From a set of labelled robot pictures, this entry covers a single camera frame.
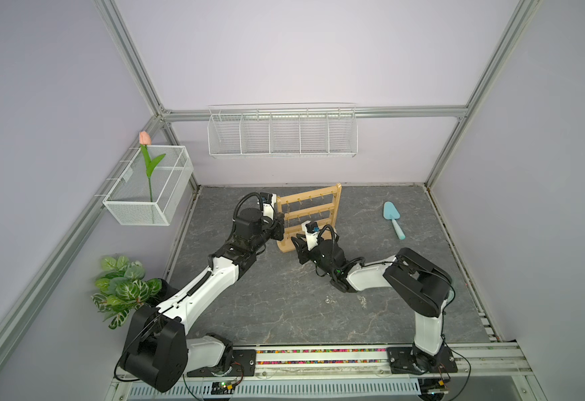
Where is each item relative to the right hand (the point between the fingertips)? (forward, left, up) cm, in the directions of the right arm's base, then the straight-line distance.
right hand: (294, 236), depth 88 cm
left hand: (+1, +3, +10) cm, 11 cm away
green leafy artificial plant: (-25, +41, +15) cm, 51 cm away
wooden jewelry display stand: (+9, -10, +6) cm, 14 cm away
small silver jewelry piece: (-19, -24, -13) cm, 33 cm away
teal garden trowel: (+19, -42, -12) cm, 48 cm away
